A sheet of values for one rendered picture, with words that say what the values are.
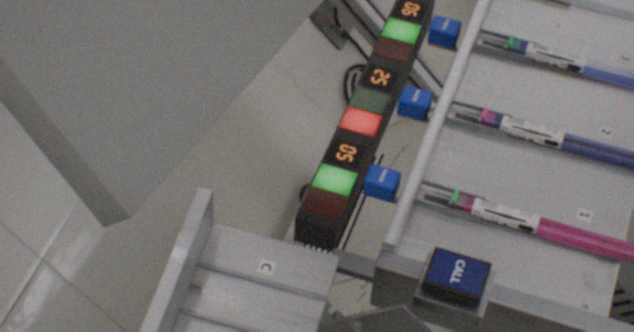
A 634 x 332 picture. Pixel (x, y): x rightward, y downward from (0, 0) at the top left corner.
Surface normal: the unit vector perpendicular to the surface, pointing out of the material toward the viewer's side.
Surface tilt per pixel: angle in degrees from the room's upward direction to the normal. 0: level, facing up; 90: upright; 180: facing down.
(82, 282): 0
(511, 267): 46
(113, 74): 0
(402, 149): 90
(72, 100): 0
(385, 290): 90
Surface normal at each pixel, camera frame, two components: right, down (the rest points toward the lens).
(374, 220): -0.62, -0.66
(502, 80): 0.04, -0.65
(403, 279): -0.33, 0.70
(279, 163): 0.71, -0.25
